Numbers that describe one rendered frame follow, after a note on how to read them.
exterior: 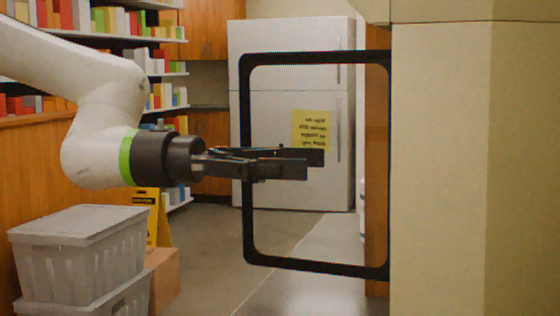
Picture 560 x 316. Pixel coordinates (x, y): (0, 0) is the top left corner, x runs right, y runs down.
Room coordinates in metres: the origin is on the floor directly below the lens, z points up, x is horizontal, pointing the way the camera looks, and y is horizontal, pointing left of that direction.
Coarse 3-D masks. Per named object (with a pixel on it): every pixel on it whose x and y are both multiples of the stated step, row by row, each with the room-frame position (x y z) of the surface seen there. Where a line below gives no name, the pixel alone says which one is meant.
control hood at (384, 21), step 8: (352, 0) 0.76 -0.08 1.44; (360, 0) 0.75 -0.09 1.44; (368, 0) 0.75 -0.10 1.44; (376, 0) 0.75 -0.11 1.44; (384, 0) 0.75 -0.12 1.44; (360, 8) 0.75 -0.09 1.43; (368, 8) 0.75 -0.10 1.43; (376, 8) 0.75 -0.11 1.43; (384, 8) 0.75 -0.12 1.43; (368, 16) 0.75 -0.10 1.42; (376, 16) 0.75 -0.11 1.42; (384, 16) 0.75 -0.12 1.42; (376, 24) 0.75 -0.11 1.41; (384, 24) 0.75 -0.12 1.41; (392, 24) 0.78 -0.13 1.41
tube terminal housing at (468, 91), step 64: (448, 0) 0.73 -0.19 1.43; (512, 0) 0.73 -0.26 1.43; (448, 64) 0.73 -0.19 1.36; (512, 64) 0.73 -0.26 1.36; (448, 128) 0.73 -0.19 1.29; (512, 128) 0.73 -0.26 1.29; (448, 192) 0.73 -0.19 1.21; (512, 192) 0.73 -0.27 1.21; (448, 256) 0.73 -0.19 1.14; (512, 256) 0.74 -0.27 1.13
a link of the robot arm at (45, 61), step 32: (0, 32) 0.99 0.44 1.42; (32, 32) 1.02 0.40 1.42; (0, 64) 0.99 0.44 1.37; (32, 64) 1.00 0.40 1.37; (64, 64) 1.02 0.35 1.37; (96, 64) 1.04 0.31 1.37; (128, 64) 1.07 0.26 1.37; (64, 96) 1.04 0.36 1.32; (96, 96) 1.02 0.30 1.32; (128, 96) 1.04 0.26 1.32
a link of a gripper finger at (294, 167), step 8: (264, 160) 0.87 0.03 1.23; (272, 160) 0.87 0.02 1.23; (280, 160) 0.87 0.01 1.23; (288, 160) 0.86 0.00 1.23; (296, 160) 0.86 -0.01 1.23; (304, 160) 0.86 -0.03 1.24; (288, 168) 0.86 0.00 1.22; (296, 168) 0.86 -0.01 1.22; (304, 168) 0.86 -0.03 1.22; (264, 176) 0.87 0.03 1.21; (272, 176) 0.87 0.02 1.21; (280, 176) 0.87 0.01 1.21; (288, 176) 0.86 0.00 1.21; (296, 176) 0.86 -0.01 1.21; (304, 176) 0.86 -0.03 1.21
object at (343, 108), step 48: (288, 96) 1.13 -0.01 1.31; (336, 96) 1.09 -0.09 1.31; (384, 96) 1.06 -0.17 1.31; (288, 144) 1.13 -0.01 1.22; (336, 144) 1.09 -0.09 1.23; (384, 144) 1.06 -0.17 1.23; (288, 192) 1.13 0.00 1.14; (336, 192) 1.09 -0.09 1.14; (384, 192) 1.06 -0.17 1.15; (288, 240) 1.13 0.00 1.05; (336, 240) 1.09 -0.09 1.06; (384, 240) 1.06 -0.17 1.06
